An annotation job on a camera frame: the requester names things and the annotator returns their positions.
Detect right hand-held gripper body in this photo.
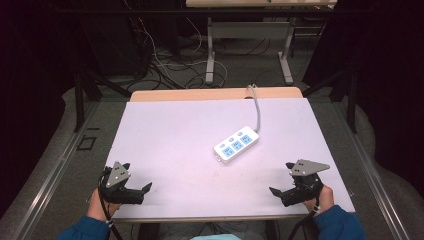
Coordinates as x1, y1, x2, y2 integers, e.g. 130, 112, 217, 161
280, 159, 331, 208

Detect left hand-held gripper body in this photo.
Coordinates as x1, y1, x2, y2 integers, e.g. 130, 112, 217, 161
98, 161, 145, 205

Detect person's left hand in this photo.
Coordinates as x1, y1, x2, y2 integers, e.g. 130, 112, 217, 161
87, 188, 121, 222

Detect person's right hand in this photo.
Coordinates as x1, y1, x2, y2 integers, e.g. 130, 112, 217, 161
303, 185, 335, 215

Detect white table cover sheet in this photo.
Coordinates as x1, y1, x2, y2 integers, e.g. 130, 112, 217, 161
105, 97, 356, 221

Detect white power strip blue sockets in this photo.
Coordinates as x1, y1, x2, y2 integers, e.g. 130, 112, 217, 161
213, 125, 260, 164

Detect person's grey pants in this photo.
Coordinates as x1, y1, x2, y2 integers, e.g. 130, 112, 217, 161
138, 219, 279, 240

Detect light blue cloth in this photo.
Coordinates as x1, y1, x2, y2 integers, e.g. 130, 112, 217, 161
189, 233, 242, 240

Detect black metal stand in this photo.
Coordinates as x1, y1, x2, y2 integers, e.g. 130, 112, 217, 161
301, 64, 360, 135
73, 64, 132, 133

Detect wooden table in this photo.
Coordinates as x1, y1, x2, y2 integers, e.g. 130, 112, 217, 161
113, 86, 356, 224

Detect dark curtain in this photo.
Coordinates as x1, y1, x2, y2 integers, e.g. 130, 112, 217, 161
0, 0, 84, 219
301, 0, 424, 199

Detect desk with white legs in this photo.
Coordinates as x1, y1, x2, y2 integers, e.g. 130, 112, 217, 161
185, 0, 338, 86

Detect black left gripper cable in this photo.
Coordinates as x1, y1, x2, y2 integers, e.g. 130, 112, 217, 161
97, 168, 124, 240

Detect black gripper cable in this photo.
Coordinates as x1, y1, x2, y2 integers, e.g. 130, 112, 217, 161
287, 189, 324, 240
97, 168, 124, 240

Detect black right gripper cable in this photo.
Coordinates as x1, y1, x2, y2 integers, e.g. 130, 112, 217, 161
287, 189, 324, 240

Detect grey power strip cable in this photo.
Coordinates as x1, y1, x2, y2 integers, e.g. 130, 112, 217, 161
247, 84, 263, 133

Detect metal floor rail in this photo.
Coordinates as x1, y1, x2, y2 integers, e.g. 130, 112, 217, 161
332, 101, 412, 240
12, 100, 102, 240

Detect tangle of black floor cables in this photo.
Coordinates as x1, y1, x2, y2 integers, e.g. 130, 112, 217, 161
121, 0, 278, 92

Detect white floor cable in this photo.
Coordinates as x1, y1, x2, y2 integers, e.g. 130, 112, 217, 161
141, 16, 229, 88

